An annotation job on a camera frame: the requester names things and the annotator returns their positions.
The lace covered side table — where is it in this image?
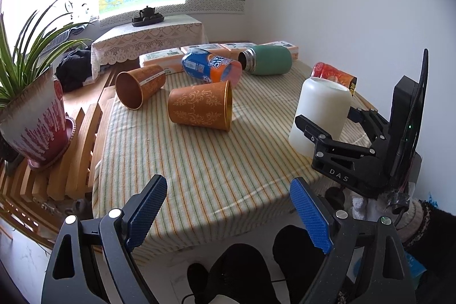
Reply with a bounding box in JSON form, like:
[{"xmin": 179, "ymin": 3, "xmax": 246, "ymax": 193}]
[{"xmin": 91, "ymin": 15, "xmax": 209, "ymax": 75}]

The green insulated bottle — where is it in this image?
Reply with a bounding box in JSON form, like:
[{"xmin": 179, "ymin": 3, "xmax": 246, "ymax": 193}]
[{"xmin": 238, "ymin": 46, "xmax": 293, "ymax": 76}]

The orange banded paper cup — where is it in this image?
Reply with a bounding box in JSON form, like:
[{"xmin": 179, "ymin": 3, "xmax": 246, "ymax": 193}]
[{"xmin": 115, "ymin": 65, "xmax": 166, "ymax": 110}]

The blue orange snack can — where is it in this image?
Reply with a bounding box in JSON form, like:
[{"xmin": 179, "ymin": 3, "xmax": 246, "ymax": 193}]
[{"xmin": 182, "ymin": 48, "xmax": 243, "ymax": 86}]

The tissue pack left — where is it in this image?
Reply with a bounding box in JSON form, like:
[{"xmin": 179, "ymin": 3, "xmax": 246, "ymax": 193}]
[{"xmin": 138, "ymin": 48, "xmax": 185, "ymax": 75}]

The striped yellow tablecloth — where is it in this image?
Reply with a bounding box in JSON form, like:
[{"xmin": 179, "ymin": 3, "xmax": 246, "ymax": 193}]
[{"xmin": 92, "ymin": 61, "xmax": 332, "ymax": 262}]

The orange drink label plastic jar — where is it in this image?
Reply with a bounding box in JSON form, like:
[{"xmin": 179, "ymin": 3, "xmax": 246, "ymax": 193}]
[{"xmin": 311, "ymin": 62, "xmax": 357, "ymax": 96}]

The orange patterned paper cup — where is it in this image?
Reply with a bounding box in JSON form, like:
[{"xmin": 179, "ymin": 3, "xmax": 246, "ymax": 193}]
[{"xmin": 168, "ymin": 81, "xmax": 233, "ymax": 132}]

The potted spider plant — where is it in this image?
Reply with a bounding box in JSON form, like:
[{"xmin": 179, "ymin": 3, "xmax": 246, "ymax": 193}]
[{"xmin": 1, "ymin": 4, "xmax": 89, "ymax": 170}]

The wooden slatted bench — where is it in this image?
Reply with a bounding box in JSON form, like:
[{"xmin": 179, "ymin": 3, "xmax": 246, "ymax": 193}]
[{"xmin": 1, "ymin": 70, "xmax": 116, "ymax": 248}]

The black teapot on tray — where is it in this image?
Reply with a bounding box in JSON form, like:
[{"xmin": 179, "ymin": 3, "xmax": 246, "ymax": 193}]
[{"xmin": 131, "ymin": 6, "xmax": 165, "ymax": 27}]

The black bag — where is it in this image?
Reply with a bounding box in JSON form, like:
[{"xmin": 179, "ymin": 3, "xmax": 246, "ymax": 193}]
[{"xmin": 55, "ymin": 48, "xmax": 92, "ymax": 93}]

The white plastic cup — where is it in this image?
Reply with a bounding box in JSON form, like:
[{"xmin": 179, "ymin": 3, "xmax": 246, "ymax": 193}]
[{"xmin": 295, "ymin": 77, "xmax": 352, "ymax": 140}]

